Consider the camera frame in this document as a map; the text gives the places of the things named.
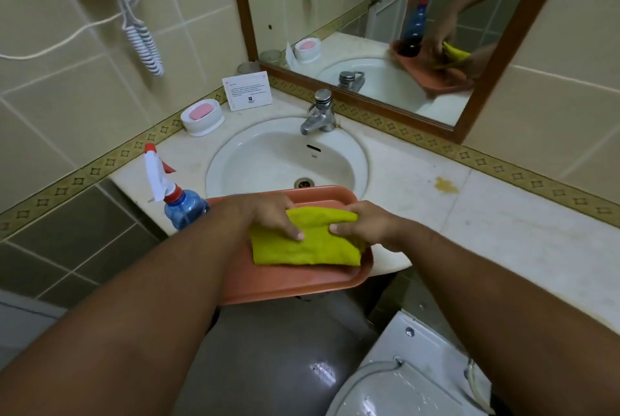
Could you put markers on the person's left hand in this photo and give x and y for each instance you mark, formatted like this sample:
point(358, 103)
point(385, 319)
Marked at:
point(256, 212)

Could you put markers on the person's right hand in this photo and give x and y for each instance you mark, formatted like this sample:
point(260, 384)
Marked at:
point(378, 228)

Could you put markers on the person's right thumb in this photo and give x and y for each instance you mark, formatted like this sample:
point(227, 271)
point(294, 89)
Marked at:
point(345, 229)

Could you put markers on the person's left thumb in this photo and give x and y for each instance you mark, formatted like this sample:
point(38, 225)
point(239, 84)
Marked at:
point(292, 227)

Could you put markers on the yellow cleaning cloth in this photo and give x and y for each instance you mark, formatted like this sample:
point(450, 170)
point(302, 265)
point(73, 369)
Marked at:
point(310, 246)

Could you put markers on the person's left forearm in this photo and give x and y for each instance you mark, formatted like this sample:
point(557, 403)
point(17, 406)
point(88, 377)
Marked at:
point(126, 319)

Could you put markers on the person's right forearm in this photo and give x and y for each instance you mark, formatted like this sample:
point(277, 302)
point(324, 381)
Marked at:
point(503, 323)

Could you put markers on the metal sink drain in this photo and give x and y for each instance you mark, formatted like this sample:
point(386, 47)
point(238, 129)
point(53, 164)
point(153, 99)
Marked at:
point(304, 183)

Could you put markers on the orange plastic tray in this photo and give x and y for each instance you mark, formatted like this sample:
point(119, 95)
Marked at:
point(290, 282)

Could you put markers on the white sink basin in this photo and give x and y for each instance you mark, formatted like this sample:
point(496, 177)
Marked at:
point(276, 154)

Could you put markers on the blue spray bottle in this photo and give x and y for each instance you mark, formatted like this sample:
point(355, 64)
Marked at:
point(186, 210)

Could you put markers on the chrome faucet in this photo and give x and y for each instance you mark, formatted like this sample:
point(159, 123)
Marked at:
point(320, 115)

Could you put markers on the white soap dish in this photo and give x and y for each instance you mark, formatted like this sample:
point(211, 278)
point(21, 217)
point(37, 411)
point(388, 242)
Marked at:
point(203, 126)

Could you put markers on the white notice card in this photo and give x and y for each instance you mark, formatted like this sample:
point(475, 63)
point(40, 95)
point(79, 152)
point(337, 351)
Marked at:
point(248, 90)

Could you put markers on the pink soap bar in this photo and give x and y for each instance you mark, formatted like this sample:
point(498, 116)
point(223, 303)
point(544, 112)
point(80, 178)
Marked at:
point(201, 111)

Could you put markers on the white toilet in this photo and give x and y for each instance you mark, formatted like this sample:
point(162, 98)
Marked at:
point(411, 377)

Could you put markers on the clear drinking glass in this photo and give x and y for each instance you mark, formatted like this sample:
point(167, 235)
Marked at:
point(248, 68)

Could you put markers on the wood framed wall mirror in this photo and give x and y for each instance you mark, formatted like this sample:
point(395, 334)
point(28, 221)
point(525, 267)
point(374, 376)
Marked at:
point(358, 18)

